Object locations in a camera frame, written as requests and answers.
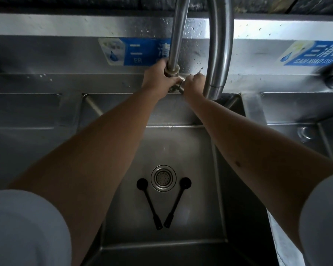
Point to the person's right fingers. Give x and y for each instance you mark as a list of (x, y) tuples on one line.
[(196, 77)]

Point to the stainless steel sink unit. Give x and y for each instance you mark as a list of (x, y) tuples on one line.
[(183, 152)]

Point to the person's left hand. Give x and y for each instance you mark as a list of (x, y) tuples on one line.
[(154, 79)]

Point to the person's right forearm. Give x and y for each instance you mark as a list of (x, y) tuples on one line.
[(238, 141)]

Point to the person's right hand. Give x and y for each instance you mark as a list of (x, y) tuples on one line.
[(193, 85)]

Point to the person's left forearm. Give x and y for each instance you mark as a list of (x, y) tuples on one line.
[(105, 141)]

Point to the person's left thumb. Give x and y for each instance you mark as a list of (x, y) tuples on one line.
[(174, 82)]

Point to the white sleeve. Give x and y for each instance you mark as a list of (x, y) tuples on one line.
[(324, 218), (25, 229)]

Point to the white right sleeve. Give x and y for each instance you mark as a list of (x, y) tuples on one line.
[(324, 218)]

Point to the round metal drain strainer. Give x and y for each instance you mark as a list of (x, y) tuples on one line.
[(163, 178)]

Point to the blue slanted label with droplet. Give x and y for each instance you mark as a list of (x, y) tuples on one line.
[(316, 52)]

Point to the white left sleeve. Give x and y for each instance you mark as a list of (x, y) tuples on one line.
[(25, 229)]

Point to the small round metal drain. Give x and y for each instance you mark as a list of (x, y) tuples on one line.
[(306, 133)]

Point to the stainless steel gooseneck faucet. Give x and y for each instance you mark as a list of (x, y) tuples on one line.
[(219, 52)]

